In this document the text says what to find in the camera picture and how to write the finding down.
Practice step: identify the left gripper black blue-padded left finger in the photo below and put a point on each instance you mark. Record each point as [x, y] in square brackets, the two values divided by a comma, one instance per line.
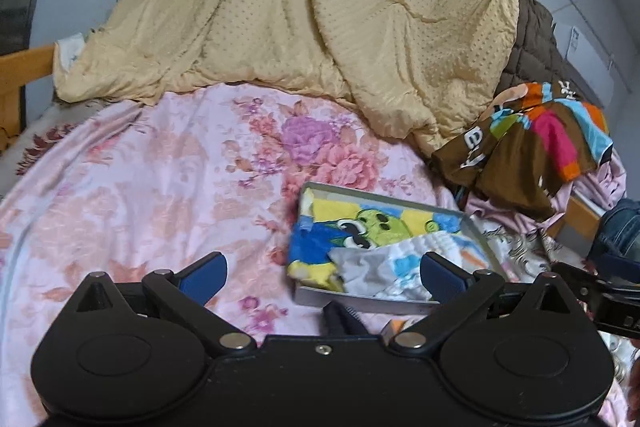
[181, 298]

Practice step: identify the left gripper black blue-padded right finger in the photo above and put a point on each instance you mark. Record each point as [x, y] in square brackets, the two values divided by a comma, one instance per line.
[461, 297]

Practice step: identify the white blue knitted sock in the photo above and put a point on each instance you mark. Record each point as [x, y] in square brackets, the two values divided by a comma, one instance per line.
[393, 272]

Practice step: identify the black printed cloth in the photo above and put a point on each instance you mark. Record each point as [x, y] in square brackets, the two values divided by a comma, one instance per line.
[339, 321]

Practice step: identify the orange cloth strip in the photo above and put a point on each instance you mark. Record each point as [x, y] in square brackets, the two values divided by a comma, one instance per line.
[397, 326]

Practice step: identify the blue denim jeans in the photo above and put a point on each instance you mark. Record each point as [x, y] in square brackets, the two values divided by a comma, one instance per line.
[616, 246]

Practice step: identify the cream baroque patterned sheet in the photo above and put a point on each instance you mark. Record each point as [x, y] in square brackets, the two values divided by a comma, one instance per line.
[525, 256]

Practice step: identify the pink floral bed sheet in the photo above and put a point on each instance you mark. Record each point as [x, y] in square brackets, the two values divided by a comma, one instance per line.
[139, 188]

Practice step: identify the grey shallow cardboard box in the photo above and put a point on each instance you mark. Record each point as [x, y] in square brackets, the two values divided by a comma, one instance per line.
[395, 296]

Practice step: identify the light pink crumpled cloth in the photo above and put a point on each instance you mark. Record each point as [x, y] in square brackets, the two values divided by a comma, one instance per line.
[605, 187]

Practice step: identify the yellow blue cartoon towel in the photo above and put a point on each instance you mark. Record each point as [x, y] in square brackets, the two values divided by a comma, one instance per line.
[345, 226]

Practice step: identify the brown multicolour striped cloth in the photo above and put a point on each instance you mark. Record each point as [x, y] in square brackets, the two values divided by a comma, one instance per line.
[535, 139]

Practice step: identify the dark brown quilted blanket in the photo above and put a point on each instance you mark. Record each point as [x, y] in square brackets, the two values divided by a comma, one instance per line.
[535, 56]

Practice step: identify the beige dotted quilt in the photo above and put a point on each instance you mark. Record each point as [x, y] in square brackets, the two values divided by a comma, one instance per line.
[413, 69]

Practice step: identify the wooden bed frame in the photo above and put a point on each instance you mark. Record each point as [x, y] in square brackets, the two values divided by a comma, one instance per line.
[17, 70]

